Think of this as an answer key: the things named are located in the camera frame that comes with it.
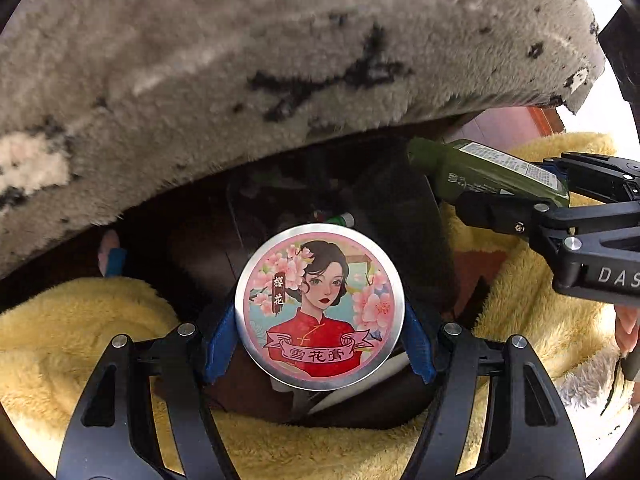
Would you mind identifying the yellow fluffy bag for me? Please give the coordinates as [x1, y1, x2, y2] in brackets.
[0, 132, 640, 480]

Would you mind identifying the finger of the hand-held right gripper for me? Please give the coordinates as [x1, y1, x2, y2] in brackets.
[457, 192, 640, 261]
[542, 152, 640, 196]

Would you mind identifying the pink and blue object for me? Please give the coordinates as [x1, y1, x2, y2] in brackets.
[99, 230, 127, 278]

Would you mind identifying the dark green labelled bottle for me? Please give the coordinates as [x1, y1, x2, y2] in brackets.
[407, 138, 571, 209]

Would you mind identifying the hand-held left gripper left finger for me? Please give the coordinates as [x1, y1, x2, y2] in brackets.
[56, 305, 241, 480]

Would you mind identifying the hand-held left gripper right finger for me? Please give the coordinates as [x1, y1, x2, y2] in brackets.
[400, 302, 586, 480]

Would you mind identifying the person's right hand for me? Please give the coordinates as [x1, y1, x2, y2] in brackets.
[614, 305, 640, 358]

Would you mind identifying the grey printed blanket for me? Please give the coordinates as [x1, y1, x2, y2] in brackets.
[0, 0, 608, 281]

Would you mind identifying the round tin with pink lid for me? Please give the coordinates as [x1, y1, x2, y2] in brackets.
[234, 225, 405, 391]

